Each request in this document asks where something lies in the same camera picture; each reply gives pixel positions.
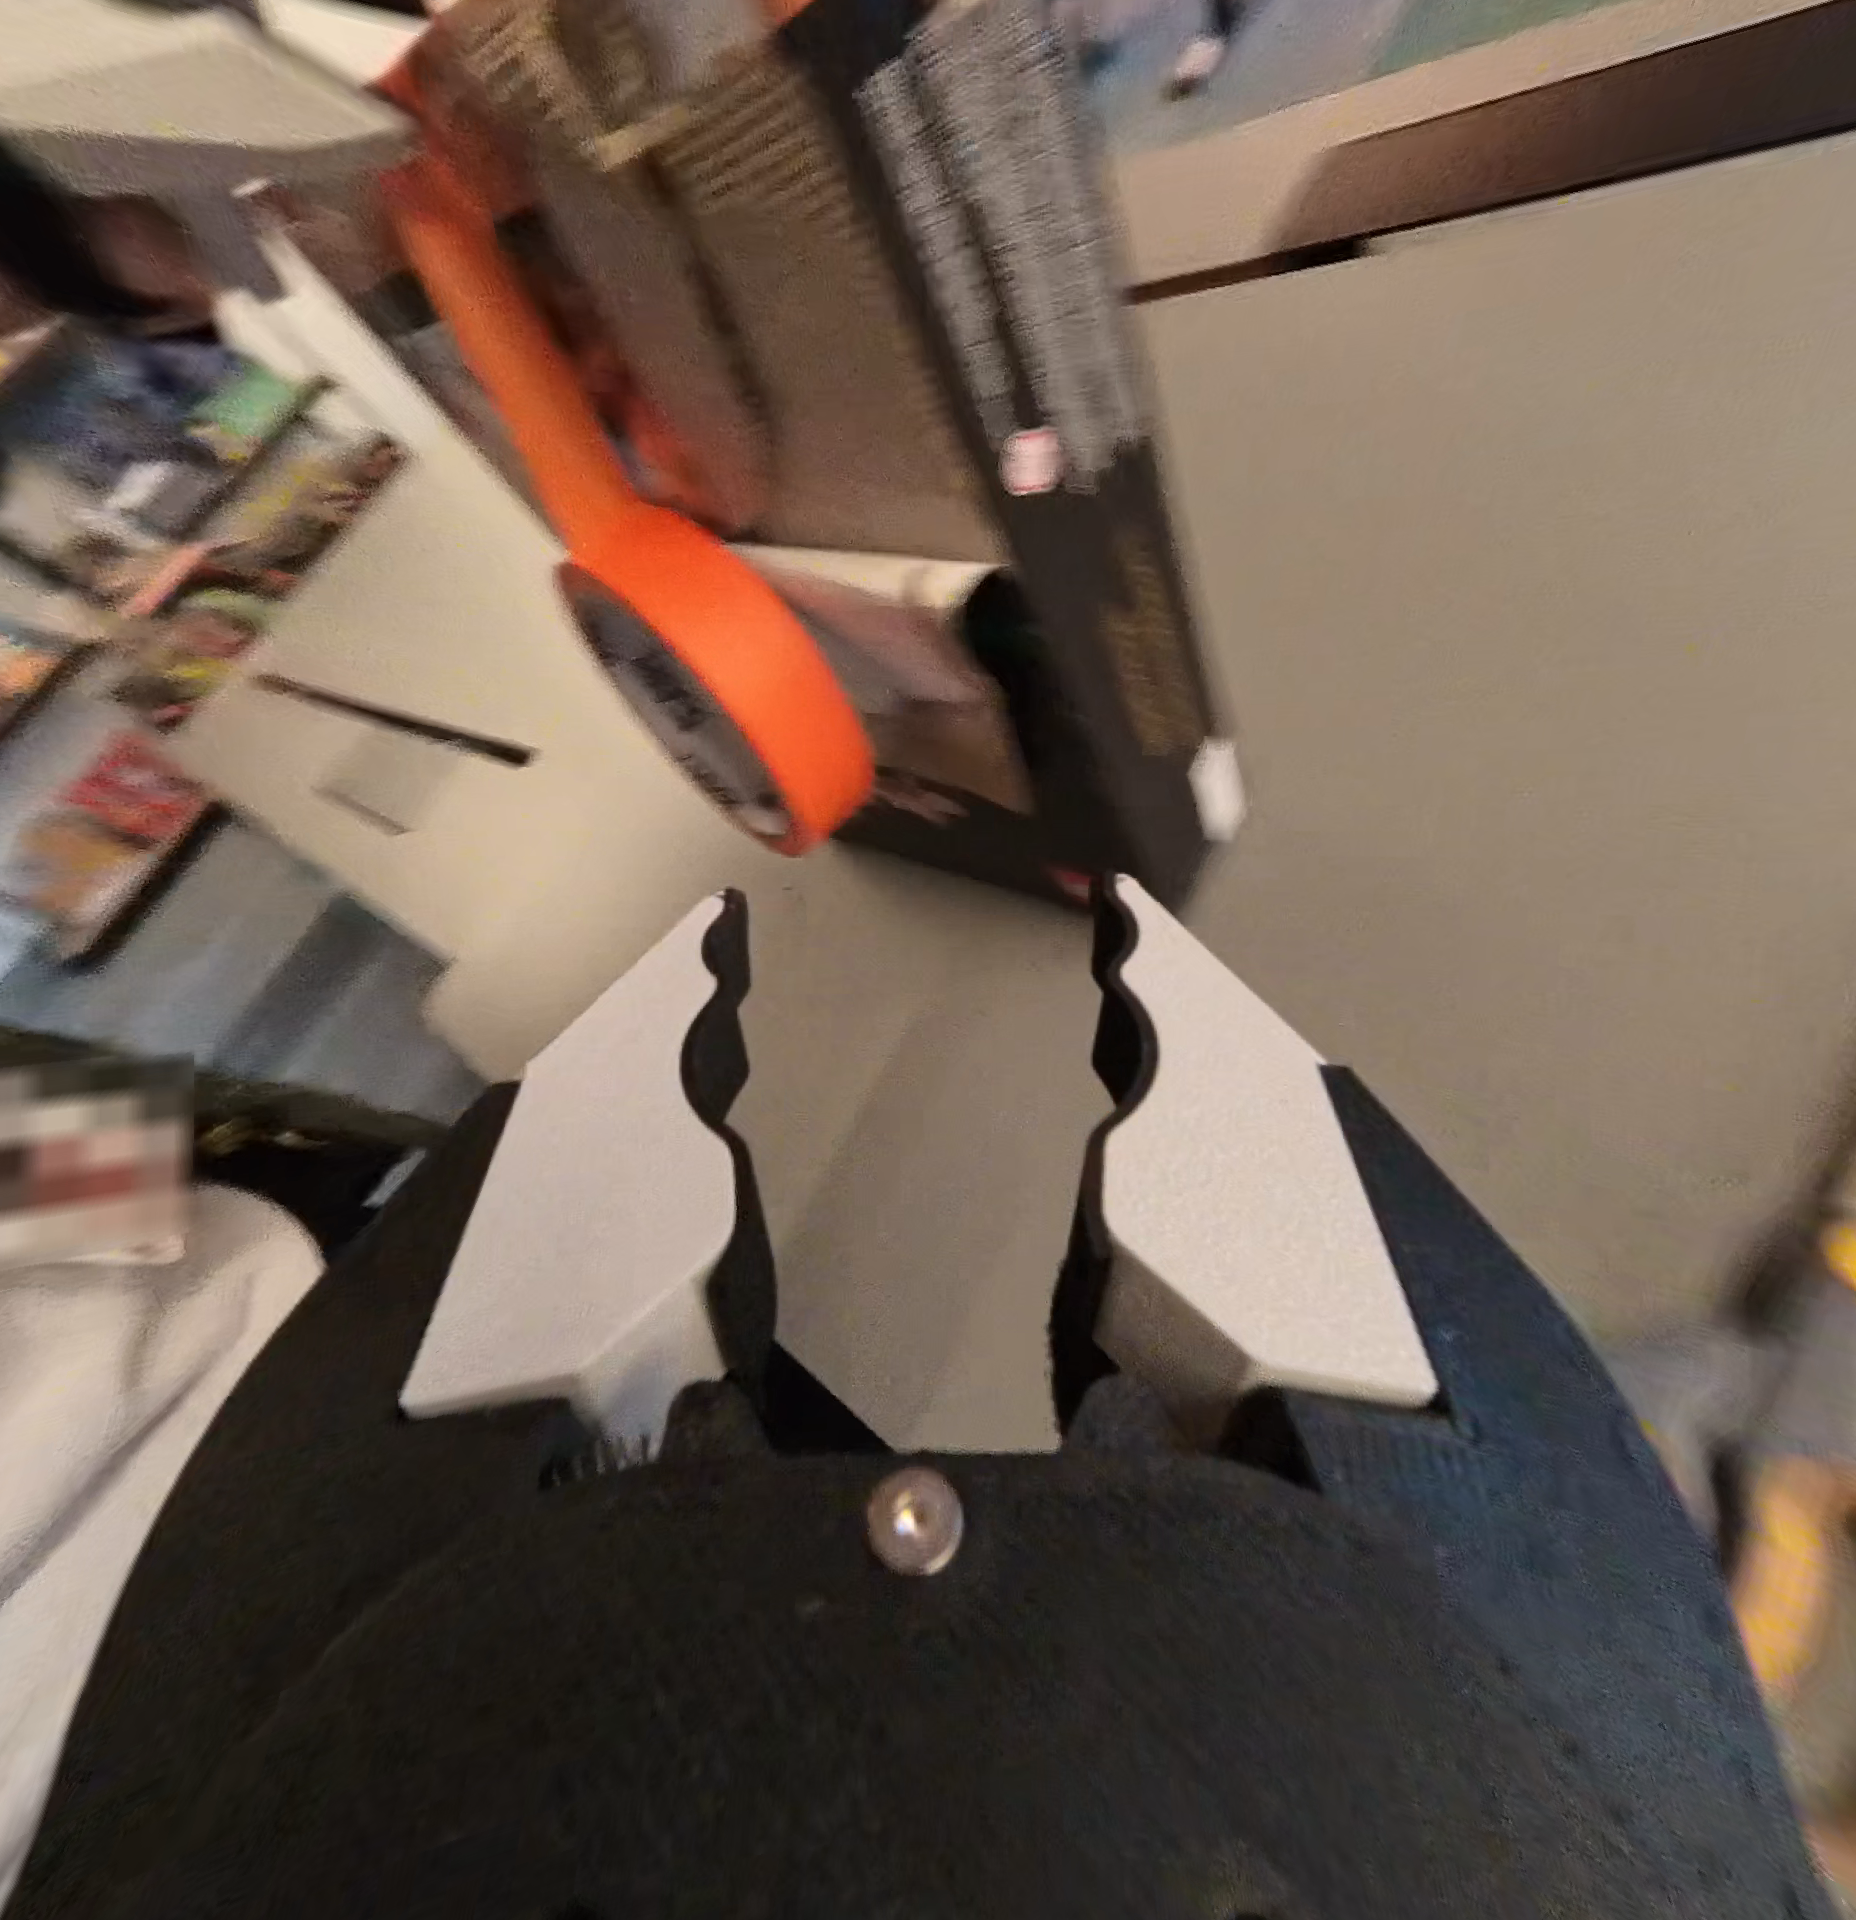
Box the shelved stack of toy boxes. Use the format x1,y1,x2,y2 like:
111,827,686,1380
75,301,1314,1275
0,314,407,963

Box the orange masking tape roll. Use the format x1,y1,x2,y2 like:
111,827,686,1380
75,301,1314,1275
380,151,879,858

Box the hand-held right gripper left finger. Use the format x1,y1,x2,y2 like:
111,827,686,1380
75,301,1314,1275
398,887,774,1432

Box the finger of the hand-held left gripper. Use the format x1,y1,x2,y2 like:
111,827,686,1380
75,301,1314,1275
0,34,416,198

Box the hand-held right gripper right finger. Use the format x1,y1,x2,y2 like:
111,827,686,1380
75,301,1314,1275
1048,873,1440,1421

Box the black orchid lego box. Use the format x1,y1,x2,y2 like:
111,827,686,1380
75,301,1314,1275
374,0,1251,909

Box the person's black jacket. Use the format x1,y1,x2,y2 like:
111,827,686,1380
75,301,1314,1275
192,1073,451,1205

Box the grey handle scissors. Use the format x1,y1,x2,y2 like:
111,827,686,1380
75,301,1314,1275
1716,1035,1856,1849

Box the grey table cover plate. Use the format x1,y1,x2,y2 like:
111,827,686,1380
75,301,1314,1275
317,738,451,839

